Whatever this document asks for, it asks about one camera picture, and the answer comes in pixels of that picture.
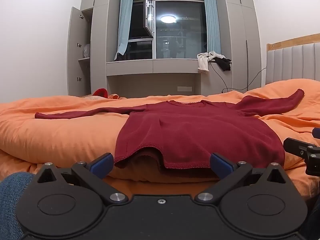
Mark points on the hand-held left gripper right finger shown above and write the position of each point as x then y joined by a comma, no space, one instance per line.
220,165

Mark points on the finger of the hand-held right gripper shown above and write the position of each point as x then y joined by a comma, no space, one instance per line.
297,146
317,133

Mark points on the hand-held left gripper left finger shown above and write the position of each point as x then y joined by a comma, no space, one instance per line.
103,165

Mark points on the dark red sweater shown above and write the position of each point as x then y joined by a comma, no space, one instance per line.
187,135

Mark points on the orange duvet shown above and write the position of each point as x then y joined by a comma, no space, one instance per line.
62,135

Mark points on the orange patterned cloth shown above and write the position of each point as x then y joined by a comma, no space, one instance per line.
113,96

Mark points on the bright red cloth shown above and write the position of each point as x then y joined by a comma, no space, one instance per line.
100,93

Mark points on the grey padded headboard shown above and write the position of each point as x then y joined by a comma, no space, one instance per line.
290,62

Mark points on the black cloth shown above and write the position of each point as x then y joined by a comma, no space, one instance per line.
225,65

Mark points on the person's leg in jeans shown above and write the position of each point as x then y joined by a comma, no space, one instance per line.
11,205

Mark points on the white cloth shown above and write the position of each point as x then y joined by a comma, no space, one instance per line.
203,62

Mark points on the grey wardrobe door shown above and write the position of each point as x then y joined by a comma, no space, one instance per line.
74,55

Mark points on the clear plastic bag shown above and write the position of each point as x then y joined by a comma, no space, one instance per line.
86,51

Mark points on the grey wardrobe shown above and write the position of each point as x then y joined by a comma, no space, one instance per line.
240,42

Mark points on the window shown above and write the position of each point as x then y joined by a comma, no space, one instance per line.
175,35

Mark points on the light blue curtain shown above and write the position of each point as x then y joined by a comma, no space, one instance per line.
123,25
212,22

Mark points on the open window sash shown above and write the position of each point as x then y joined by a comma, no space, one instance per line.
149,12

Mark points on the white wall socket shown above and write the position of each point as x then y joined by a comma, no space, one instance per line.
184,88

